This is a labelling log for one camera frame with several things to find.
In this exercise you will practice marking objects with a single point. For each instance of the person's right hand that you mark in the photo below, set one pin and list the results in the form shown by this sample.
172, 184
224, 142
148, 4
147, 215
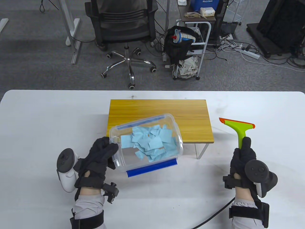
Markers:
240, 157

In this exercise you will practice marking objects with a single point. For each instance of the person's left hand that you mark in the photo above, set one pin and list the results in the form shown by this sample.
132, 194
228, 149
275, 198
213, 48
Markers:
95, 162

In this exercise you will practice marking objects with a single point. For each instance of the green orange scraper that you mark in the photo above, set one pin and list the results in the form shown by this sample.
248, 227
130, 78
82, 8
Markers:
240, 130

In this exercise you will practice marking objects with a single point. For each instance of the clear plastic storage box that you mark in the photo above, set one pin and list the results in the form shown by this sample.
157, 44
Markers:
124, 164

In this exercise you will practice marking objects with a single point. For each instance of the pile of blue paper scraps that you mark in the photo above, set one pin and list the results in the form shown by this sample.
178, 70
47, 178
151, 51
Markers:
152, 143

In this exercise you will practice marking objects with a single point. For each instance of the wooden tabletop organizer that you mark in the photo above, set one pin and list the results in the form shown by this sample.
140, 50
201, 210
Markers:
155, 109

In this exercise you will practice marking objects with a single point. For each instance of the person's right forearm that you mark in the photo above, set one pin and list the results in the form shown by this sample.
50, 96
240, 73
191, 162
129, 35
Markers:
243, 214

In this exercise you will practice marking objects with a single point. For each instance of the person's left forearm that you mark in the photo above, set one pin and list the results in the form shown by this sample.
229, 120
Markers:
88, 207

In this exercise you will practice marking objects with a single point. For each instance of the white tissue box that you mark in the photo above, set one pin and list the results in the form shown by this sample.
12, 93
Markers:
206, 12

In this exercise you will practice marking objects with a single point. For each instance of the black white left controller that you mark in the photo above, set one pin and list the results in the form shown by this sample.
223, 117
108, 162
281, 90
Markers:
66, 181

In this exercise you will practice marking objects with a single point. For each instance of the white power strip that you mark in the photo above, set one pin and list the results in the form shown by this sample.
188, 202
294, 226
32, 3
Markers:
250, 54

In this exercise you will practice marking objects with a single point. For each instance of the beige patterned bag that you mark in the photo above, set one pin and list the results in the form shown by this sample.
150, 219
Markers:
188, 66

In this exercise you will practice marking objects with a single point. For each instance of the white rolling cart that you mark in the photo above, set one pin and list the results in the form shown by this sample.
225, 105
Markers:
206, 35

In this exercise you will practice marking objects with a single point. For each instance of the black bag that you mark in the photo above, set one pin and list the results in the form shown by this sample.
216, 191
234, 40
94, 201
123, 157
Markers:
174, 50

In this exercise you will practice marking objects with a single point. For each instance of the white desk leg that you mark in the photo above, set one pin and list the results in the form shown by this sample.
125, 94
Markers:
71, 35

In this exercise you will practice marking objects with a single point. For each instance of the blue water bottle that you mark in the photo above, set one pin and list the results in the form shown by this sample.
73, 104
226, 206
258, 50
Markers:
184, 37

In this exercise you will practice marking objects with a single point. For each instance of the black equipment stand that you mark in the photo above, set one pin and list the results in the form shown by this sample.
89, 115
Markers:
281, 23

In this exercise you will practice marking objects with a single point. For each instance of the black office chair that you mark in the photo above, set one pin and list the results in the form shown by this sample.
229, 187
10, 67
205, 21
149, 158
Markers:
124, 23

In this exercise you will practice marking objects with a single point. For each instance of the beige gloves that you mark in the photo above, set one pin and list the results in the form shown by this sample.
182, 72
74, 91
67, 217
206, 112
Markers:
193, 15

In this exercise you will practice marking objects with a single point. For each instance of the blue recycling bin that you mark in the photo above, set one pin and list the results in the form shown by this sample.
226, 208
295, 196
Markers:
202, 6

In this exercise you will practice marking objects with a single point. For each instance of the white round device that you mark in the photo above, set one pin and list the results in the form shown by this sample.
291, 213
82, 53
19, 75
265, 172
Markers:
182, 2

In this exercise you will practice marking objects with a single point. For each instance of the white desk foot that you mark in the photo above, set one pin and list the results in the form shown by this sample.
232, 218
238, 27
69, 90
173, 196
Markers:
3, 23

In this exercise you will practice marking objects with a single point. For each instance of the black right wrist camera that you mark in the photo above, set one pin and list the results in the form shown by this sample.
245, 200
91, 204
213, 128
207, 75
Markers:
228, 182

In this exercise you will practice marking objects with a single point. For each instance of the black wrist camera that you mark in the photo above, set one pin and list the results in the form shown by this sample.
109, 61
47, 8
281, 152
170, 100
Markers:
228, 182
112, 192

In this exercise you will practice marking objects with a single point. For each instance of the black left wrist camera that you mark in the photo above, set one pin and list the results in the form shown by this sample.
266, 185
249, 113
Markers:
112, 192

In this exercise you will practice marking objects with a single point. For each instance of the grey desk post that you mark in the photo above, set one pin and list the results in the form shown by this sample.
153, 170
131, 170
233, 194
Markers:
166, 28

